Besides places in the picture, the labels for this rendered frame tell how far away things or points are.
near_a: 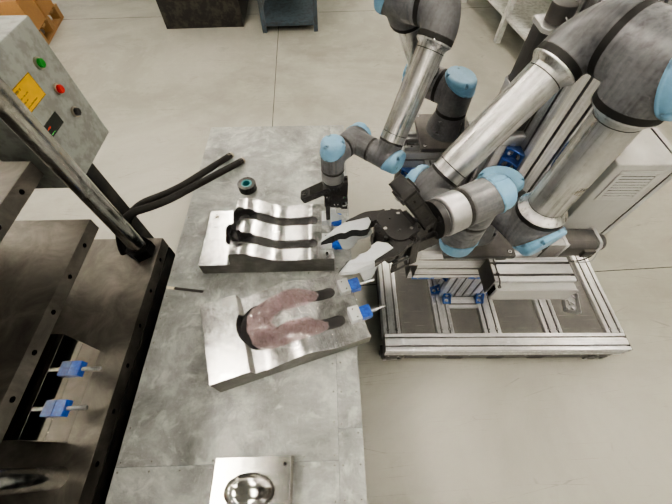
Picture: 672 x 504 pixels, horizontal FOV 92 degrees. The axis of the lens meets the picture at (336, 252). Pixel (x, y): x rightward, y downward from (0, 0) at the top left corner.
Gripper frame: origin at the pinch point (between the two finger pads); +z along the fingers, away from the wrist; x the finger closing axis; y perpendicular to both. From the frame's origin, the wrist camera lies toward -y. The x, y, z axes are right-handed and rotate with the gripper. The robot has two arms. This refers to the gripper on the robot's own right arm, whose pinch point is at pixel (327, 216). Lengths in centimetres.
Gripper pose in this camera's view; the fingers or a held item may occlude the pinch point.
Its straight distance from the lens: 125.9
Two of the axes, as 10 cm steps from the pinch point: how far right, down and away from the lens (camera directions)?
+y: 10.0, -0.2, 0.2
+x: -0.3, -8.4, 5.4
